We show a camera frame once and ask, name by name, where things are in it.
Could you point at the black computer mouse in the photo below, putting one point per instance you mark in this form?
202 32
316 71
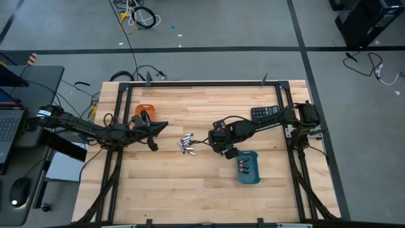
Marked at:
19 191

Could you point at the black flat bar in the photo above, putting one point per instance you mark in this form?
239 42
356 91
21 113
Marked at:
63 144

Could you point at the yellow connector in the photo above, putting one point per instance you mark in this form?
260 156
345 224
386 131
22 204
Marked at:
93 111

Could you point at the black copper-top AA battery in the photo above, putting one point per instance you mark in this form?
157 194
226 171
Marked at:
243 165
243 161
243 171

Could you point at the dark grey side desk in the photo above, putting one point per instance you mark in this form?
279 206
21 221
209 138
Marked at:
41 88

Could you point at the silver mounting bracket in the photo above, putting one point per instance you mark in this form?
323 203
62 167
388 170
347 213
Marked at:
316 134

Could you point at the black aluminium table frame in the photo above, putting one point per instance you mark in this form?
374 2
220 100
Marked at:
205 84

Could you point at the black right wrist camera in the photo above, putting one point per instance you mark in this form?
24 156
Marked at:
232 153

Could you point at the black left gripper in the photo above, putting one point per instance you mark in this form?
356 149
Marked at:
139 131

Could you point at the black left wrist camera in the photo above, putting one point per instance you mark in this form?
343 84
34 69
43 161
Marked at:
153 145

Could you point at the black caster wheel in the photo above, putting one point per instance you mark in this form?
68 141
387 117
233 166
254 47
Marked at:
46 207

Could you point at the black computer tower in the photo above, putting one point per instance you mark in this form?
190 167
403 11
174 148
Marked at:
367 22

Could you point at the orange striped marker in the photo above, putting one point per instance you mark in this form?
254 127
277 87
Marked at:
32 59

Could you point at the orange plastic bin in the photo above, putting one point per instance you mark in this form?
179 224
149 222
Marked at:
138 111

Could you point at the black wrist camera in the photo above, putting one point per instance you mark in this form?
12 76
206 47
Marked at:
232 153
153 145

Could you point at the black monitor back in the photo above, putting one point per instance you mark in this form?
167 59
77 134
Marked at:
12 79

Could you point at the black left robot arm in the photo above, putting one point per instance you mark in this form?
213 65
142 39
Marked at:
72 122

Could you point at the teal plastic bin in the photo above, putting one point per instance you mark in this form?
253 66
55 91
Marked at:
253 171

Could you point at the black calculator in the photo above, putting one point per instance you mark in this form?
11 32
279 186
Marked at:
264 113

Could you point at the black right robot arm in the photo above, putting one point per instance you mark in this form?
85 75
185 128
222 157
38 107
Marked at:
265 123

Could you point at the black laptop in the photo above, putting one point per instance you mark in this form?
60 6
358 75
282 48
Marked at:
8 126

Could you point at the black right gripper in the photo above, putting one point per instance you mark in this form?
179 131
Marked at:
221 136

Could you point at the white panel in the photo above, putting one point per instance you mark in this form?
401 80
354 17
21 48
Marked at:
64 168

